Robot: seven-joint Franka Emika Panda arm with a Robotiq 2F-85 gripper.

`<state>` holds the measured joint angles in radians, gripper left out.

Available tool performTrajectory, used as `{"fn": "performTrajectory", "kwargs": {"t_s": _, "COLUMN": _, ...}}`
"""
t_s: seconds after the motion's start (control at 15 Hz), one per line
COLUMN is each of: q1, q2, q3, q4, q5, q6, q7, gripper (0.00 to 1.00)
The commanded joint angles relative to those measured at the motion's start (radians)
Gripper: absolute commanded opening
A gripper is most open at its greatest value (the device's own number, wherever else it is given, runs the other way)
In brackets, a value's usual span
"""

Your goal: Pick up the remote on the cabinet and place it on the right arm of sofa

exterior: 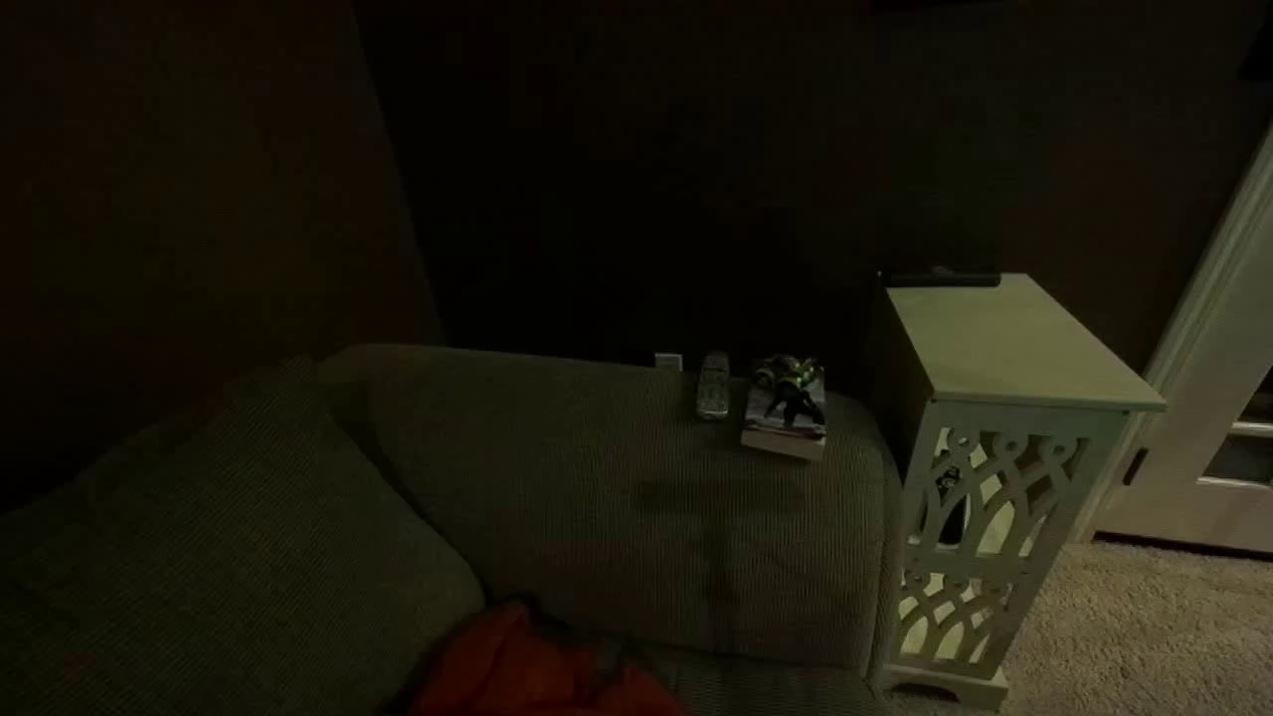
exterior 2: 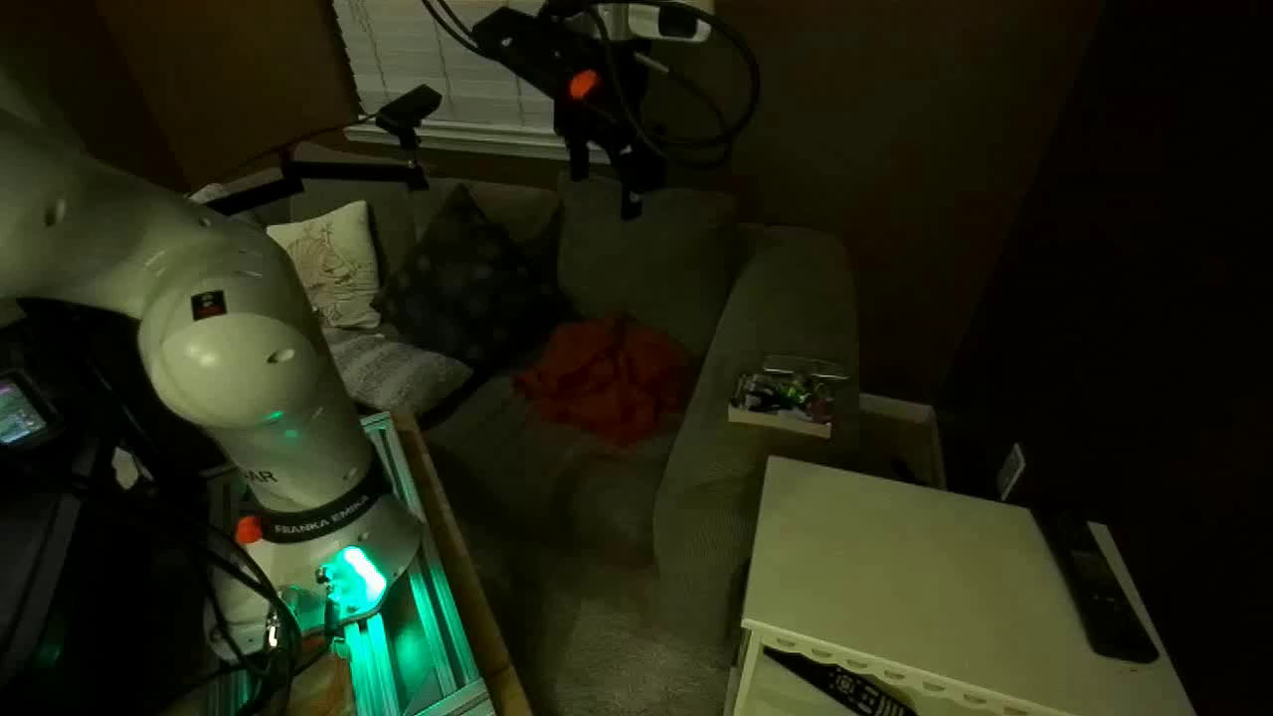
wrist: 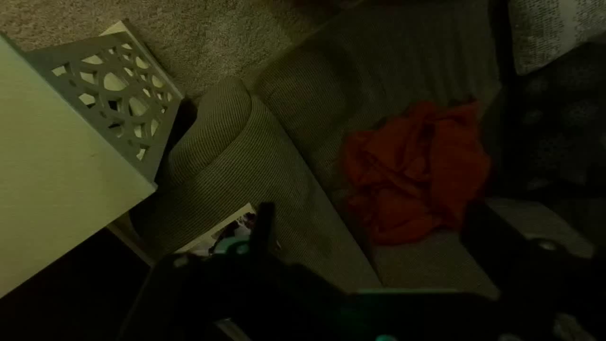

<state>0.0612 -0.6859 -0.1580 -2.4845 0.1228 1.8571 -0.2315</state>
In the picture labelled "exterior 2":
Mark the white lattice side cabinet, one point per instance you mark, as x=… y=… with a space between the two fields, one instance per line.
x=927 y=581

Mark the light grey folded blanket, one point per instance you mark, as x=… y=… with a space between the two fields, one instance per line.
x=383 y=364

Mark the grey fabric sofa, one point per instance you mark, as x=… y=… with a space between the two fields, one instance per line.
x=663 y=441

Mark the orange crumpled cloth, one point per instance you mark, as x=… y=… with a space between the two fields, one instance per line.
x=602 y=379

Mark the book with colourful cover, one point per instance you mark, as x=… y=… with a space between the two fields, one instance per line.
x=785 y=398

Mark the wooden table edge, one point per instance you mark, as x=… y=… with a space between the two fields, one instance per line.
x=459 y=559

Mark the small lit display screen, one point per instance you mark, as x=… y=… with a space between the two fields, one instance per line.
x=19 y=412

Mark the black camera on stand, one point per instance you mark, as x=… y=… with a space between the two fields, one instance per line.
x=398 y=124

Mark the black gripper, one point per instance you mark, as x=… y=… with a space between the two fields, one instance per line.
x=602 y=121

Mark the white patterned pillow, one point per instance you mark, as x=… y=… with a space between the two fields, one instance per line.
x=330 y=263

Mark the dark patterned pillow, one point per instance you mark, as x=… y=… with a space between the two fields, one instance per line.
x=463 y=286

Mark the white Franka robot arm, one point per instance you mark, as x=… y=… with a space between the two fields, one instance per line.
x=224 y=332

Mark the black remote control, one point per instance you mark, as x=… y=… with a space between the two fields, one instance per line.
x=1098 y=592

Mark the white window blinds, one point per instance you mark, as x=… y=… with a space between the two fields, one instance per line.
x=463 y=66

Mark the metal robot mounting frame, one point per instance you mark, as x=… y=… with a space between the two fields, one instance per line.
x=398 y=624

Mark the grey sofa back cushion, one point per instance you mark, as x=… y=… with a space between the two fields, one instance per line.
x=648 y=253

